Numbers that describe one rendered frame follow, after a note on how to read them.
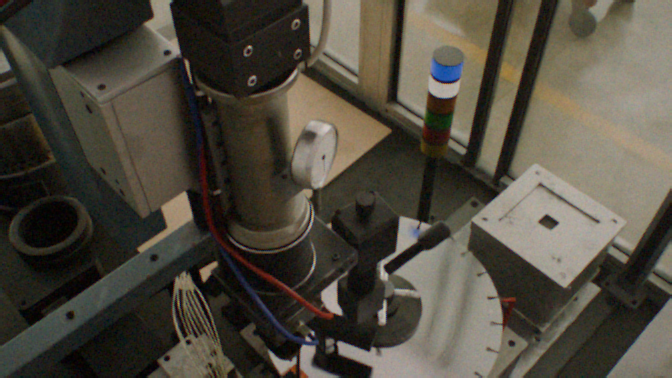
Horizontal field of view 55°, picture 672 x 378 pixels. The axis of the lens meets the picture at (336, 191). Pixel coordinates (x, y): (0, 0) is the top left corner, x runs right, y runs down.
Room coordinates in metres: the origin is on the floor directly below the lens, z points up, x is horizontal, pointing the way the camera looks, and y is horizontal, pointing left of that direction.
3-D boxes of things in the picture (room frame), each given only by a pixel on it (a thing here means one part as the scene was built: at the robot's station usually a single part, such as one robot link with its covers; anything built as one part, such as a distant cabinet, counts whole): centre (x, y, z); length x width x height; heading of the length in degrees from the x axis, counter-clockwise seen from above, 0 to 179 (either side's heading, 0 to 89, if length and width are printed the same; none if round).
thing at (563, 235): (0.64, -0.35, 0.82); 0.18 x 0.18 x 0.15; 44
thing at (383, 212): (0.39, -0.03, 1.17); 0.06 x 0.05 x 0.20; 125
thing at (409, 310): (0.45, -0.06, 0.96); 0.11 x 0.11 x 0.03
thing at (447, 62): (0.74, -0.16, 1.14); 0.05 x 0.04 x 0.03; 44
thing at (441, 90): (0.74, -0.16, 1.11); 0.05 x 0.04 x 0.03; 44
